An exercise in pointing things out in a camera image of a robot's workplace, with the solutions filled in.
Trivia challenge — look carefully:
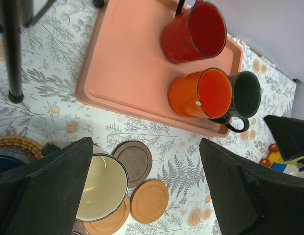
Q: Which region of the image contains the floral table mat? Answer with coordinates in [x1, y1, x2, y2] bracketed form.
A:
[0, 0, 297, 235]

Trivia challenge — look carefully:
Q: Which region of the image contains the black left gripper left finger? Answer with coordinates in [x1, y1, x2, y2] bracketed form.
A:
[0, 137, 93, 235]

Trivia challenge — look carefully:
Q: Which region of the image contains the woven cork coaster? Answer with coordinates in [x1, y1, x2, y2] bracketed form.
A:
[0, 135, 44, 162]

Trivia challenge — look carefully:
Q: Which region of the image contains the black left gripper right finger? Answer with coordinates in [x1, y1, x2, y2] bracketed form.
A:
[199, 138, 304, 235]

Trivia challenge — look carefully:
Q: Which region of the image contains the orange mug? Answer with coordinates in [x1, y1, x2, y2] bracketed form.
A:
[168, 68, 232, 119]

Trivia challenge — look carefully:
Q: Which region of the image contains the toy brick car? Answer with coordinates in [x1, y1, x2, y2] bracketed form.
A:
[259, 143, 304, 178]

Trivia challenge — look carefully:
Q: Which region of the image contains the dark wooden coaster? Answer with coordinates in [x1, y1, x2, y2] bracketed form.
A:
[112, 141, 153, 188]

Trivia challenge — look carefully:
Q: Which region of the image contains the pink serving tray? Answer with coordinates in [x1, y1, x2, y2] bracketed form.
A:
[76, 0, 243, 138]

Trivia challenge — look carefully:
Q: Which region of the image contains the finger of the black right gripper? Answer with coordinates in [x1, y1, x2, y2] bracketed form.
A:
[263, 115, 304, 161]

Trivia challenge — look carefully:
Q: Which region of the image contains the cream enamel mug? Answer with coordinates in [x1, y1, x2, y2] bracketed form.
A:
[76, 144, 129, 222]

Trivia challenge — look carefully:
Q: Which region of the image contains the red mug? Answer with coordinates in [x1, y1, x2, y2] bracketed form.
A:
[160, 0, 227, 64]

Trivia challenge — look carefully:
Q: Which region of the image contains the dark green mug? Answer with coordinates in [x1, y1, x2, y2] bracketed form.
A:
[211, 71, 261, 133]

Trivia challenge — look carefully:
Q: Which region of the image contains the grey lilac mug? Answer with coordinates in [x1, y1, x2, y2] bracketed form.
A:
[71, 221, 88, 235]

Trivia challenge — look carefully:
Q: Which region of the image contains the black music stand tripod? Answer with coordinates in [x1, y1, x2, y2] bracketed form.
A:
[0, 0, 106, 104]

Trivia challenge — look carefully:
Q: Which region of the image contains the light wooden coaster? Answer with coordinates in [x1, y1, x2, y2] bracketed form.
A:
[131, 179, 169, 224]
[83, 196, 131, 235]

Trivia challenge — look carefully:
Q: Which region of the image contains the dark blue mug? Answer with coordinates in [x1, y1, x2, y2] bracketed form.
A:
[0, 143, 62, 176]

